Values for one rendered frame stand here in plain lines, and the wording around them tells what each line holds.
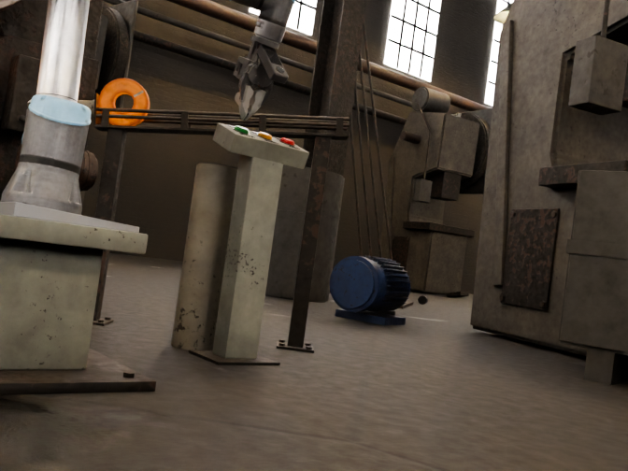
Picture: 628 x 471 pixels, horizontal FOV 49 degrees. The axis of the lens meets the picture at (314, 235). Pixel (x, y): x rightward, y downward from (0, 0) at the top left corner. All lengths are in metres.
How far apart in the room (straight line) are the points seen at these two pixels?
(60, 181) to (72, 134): 0.10
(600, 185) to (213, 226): 1.41
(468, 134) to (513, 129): 6.04
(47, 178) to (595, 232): 1.87
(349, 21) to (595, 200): 4.21
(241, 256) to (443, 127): 7.99
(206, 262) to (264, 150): 0.35
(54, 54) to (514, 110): 2.81
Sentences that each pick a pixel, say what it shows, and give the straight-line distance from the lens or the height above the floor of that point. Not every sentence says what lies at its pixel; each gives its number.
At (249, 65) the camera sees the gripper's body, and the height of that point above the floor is 0.76.
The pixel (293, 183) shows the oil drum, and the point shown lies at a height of 0.76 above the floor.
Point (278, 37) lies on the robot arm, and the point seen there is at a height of 0.84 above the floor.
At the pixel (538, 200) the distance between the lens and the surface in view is 3.64.
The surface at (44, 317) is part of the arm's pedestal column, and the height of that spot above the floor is 0.12.
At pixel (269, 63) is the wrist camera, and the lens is 1.75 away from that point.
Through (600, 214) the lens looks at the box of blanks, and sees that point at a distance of 2.61.
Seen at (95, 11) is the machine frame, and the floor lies 1.05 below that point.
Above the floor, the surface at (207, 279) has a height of 0.20.
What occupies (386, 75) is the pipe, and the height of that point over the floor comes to 3.16.
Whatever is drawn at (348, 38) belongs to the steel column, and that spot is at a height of 2.29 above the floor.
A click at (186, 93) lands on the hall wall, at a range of 9.45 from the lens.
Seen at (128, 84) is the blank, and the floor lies 0.76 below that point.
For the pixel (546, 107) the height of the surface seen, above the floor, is 1.21.
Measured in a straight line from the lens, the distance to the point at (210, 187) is 1.90.
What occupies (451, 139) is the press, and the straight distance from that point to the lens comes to 9.72.
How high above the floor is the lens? 0.30
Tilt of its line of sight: 2 degrees up
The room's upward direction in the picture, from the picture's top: 8 degrees clockwise
